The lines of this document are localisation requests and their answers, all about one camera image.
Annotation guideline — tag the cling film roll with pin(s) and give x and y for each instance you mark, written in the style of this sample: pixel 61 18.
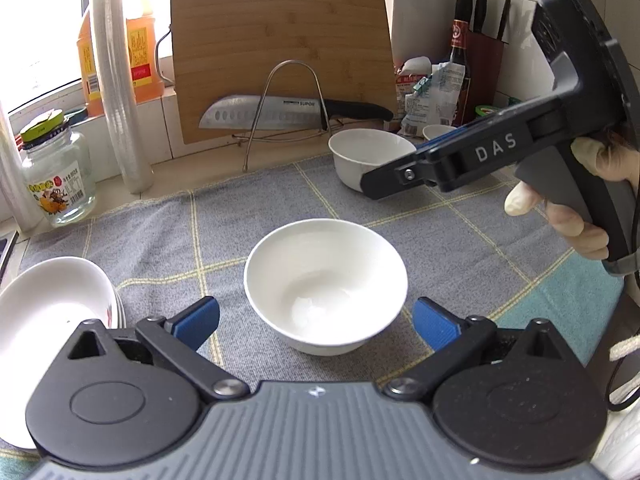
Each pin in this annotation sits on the cling film roll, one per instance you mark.
pixel 120 100

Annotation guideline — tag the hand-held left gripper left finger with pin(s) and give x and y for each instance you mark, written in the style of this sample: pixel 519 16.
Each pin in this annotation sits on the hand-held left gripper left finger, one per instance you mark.
pixel 195 322

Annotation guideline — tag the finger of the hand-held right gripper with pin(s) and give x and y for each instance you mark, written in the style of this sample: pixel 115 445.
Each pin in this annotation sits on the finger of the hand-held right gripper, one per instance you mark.
pixel 440 140
pixel 390 180

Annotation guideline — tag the dark red knife block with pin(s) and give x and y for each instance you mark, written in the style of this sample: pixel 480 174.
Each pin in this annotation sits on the dark red knife block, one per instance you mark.
pixel 485 70

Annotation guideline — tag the white plastic bag roll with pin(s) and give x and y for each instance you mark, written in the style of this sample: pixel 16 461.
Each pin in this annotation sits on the white plastic bag roll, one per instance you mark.
pixel 17 175

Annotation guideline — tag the glass jar green lid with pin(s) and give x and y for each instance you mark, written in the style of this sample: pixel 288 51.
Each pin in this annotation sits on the glass jar green lid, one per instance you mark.
pixel 57 180

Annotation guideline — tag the orange oil bottle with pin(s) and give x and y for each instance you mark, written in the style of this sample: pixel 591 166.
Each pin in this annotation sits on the orange oil bottle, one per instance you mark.
pixel 142 60

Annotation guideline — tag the person's right hand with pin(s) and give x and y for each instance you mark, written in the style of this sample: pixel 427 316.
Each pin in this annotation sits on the person's right hand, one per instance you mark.
pixel 575 232

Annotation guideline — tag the white seasoning bag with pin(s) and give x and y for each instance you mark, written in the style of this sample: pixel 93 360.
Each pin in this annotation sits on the white seasoning bag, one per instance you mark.
pixel 440 100

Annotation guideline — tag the blue bag clip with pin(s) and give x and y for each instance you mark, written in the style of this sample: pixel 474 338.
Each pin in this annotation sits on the blue bag clip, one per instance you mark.
pixel 422 86

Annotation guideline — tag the dark green dish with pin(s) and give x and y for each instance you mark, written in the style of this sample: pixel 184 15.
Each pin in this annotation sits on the dark green dish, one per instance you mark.
pixel 77 114

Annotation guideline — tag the stained white fruit-print plate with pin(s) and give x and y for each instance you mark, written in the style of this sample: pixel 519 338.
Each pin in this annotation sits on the stained white fruit-print plate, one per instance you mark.
pixel 123 310

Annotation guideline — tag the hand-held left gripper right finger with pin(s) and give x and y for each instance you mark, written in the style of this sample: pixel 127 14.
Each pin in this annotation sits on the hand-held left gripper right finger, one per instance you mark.
pixel 434 324

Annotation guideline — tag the dark soy sauce bottle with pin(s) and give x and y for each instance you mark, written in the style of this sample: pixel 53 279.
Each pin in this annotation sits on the dark soy sauce bottle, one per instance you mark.
pixel 459 60

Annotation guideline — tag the white floral bowl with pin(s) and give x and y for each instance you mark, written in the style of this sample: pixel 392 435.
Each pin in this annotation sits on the white floral bowl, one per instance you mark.
pixel 360 155
pixel 325 280
pixel 435 132

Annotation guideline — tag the red-print seasoning bag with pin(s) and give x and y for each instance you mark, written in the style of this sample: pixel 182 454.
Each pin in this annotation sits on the red-print seasoning bag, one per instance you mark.
pixel 407 72

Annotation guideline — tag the bamboo cutting board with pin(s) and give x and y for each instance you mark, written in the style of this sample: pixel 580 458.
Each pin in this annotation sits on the bamboo cutting board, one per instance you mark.
pixel 280 35

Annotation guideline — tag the grey and teal checked towel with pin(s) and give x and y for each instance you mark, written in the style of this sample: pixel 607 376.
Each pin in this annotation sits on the grey and teal checked towel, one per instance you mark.
pixel 450 260

